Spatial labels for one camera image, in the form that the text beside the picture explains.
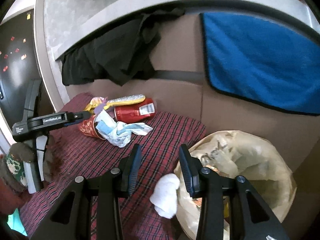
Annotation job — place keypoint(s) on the red patterned paper cup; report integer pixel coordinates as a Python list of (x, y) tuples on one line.
[(88, 127)]

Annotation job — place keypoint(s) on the black cloth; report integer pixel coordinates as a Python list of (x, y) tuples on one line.
[(112, 55)]

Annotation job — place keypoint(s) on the person's left forearm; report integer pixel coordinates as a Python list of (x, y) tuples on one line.
[(17, 155)]

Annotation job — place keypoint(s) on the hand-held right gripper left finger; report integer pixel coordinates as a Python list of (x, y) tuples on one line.
[(132, 170)]

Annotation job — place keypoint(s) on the yellow purple wrapper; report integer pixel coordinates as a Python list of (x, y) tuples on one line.
[(96, 102)]

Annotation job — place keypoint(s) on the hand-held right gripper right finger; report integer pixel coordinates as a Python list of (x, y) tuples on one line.
[(186, 170)]

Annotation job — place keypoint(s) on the black refrigerator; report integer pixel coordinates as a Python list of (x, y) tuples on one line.
[(15, 67)]

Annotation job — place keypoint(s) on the blue towel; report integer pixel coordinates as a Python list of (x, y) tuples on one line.
[(250, 55)]

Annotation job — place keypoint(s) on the red can with white label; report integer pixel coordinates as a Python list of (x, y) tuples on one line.
[(127, 113)]

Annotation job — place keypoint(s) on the white blue wrapper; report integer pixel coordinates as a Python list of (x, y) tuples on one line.
[(120, 135)]

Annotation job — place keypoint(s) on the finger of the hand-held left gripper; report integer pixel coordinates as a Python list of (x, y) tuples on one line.
[(73, 124), (78, 116)]

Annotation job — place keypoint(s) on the white tissue wad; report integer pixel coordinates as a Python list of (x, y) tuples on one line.
[(165, 195)]

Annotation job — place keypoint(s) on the silver yellow wrapper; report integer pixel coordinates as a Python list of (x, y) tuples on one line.
[(127, 98)]

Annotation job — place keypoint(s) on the yellow plastic bin liner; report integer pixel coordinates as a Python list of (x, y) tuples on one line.
[(262, 160)]

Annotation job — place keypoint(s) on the red plaid cloth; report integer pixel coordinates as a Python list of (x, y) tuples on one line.
[(155, 140)]

